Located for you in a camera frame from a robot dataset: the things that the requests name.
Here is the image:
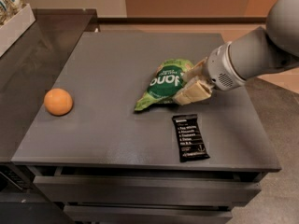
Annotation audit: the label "black rxbar chocolate bar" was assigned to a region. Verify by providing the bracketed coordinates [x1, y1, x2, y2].
[172, 114, 209, 162]

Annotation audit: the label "lower grey drawer front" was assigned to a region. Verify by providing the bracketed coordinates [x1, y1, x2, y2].
[64, 205, 232, 224]

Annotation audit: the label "snack packets in box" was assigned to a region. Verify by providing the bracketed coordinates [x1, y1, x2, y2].
[0, 0, 24, 25]

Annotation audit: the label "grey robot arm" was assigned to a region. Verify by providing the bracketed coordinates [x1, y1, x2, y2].
[173, 0, 299, 105]

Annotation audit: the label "grey drawer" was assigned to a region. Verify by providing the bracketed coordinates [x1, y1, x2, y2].
[64, 205, 232, 224]
[35, 176, 261, 206]

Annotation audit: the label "orange fruit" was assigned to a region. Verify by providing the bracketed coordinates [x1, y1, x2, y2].
[44, 89, 73, 116]

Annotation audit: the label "green rice chip bag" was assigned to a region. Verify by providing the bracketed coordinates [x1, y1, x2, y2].
[135, 59, 193, 112]

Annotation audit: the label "white snack box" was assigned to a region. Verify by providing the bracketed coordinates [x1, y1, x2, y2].
[0, 4, 36, 57]

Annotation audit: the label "grey drawer cabinet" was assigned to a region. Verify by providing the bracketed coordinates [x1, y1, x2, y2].
[11, 31, 282, 224]

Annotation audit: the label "dark side counter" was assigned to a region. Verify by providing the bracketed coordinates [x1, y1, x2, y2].
[0, 8, 97, 224]

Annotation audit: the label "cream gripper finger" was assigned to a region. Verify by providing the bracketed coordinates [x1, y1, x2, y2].
[183, 58, 206, 82]
[173, 79, 213, 105]

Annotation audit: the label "upper grey drawer front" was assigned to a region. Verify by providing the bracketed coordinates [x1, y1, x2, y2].
[35, 176, 261, 206]

